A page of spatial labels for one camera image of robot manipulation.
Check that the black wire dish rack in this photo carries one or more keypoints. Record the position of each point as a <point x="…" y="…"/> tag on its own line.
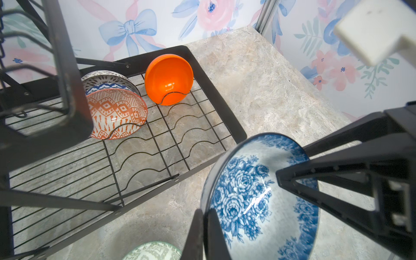
<point x="58" y="184"/>

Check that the orange plastic bowl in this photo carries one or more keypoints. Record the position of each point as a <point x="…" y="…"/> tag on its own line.
<point x="168" y="79"/>

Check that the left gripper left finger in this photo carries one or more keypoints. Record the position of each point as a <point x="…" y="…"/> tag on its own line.
<point x="193" y="249"/>

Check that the right corner aluminium post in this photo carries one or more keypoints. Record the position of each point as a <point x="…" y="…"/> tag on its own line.
<point x="266" y="13"/>

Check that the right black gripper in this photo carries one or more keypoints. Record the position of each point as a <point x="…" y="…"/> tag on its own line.
<point x="373" y="156"/>

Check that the blue floral ceramic bowl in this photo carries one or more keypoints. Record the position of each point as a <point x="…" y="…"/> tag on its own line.
<point x="260" y="220"/>

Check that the white lattice pattern bowl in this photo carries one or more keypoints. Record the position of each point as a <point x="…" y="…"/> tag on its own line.
<point x="96" y="78"/>

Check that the green patterned ceramic bowl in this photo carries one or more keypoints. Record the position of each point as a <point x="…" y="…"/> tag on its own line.
<point x="154" y="251"/>

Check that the red patterned ceramic bowl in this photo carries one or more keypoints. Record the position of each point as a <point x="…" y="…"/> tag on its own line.
<point x="116" y="113"/>

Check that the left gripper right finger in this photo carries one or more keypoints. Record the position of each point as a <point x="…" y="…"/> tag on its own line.
<point x="216" y="248"/>

